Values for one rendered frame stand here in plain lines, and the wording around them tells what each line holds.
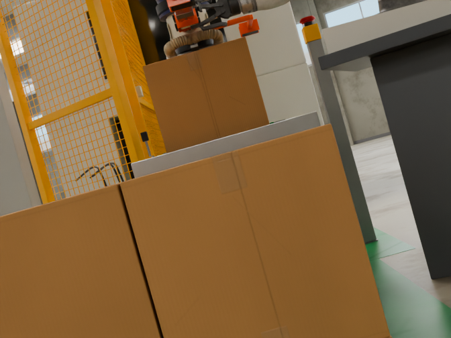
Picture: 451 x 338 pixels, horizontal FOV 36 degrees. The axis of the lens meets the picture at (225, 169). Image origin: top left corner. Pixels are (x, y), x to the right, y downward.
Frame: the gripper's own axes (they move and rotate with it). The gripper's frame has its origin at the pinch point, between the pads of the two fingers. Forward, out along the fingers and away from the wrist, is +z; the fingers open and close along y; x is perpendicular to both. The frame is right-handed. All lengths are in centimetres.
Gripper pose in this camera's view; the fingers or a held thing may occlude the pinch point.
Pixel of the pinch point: (186, 19)
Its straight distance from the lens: 265.6
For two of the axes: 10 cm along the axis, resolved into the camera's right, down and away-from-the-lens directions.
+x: 0.1, -0.2, 10.0
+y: 2.8, 9.6, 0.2
